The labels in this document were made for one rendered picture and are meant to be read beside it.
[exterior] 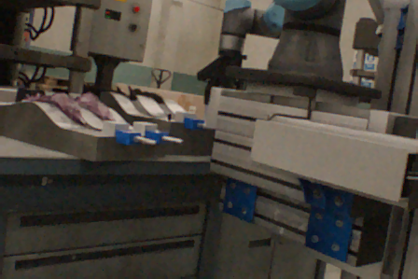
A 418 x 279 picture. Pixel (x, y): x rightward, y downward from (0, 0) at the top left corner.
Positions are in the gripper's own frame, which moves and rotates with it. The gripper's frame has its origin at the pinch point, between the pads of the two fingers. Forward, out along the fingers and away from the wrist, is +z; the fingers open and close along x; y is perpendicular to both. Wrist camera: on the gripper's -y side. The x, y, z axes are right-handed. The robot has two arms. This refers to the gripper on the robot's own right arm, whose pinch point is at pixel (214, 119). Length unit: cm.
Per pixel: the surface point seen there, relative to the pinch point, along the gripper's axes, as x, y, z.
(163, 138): -26.7, 11.4, 4.9
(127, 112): -17.5, -19.0, 1.9
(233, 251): 14.4, 3.0, 40.2
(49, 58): -17, -77, -11
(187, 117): -11.8, 1.3, -0.1
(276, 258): 37, 3, 45
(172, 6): 477, -657, -162
